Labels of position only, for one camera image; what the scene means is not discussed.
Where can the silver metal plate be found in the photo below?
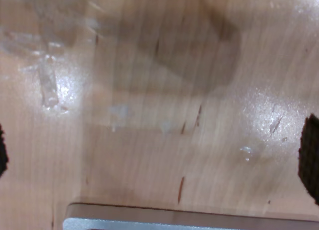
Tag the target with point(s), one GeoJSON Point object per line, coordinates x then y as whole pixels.
{"type": "Point", "coordinates": [189, 221]}

